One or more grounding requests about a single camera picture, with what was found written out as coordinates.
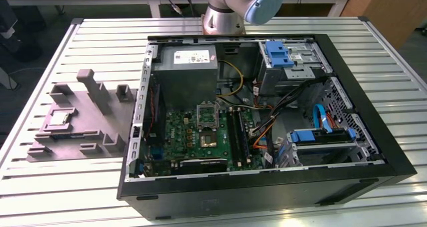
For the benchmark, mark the silver CPU with green rim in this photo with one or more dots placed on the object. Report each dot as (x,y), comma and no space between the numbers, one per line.
(60,118)

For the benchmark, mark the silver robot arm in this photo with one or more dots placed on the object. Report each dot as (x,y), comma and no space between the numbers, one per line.
(223,19)

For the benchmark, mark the CPU socket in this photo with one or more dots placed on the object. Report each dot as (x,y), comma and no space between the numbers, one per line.
(208,140)

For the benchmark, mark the black RAM slot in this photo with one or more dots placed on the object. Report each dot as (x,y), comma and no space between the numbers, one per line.
(243,137)
(234,137)

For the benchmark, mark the grey power supply unit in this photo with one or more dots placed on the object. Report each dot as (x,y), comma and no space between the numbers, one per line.
(183,79)

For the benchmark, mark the green motherboard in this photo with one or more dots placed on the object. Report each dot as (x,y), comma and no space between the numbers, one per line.
(180,137)

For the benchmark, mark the black graphics card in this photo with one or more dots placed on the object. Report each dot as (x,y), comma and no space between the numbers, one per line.
(203,165)

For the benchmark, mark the metal drive cage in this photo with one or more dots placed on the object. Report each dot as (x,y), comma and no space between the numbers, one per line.
(296,74)

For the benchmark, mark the blue plastic drive carrier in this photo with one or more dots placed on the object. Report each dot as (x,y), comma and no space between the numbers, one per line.
(276,53)

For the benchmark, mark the hard disk in blue carrier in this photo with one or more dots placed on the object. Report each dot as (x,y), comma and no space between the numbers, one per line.
(304,136)

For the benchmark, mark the blue card latch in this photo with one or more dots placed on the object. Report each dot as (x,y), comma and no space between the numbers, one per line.
(140,169)

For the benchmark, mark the metal disk bay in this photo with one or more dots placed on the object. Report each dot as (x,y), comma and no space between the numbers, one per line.
(327,146)

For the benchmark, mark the grey parts rack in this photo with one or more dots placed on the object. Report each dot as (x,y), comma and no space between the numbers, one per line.
(89,127)

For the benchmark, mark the black PC case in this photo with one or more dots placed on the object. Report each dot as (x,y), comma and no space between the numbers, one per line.
(267,197)

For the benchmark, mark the wooden cabinet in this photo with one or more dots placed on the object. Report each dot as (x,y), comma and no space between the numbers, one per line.
(394,12)

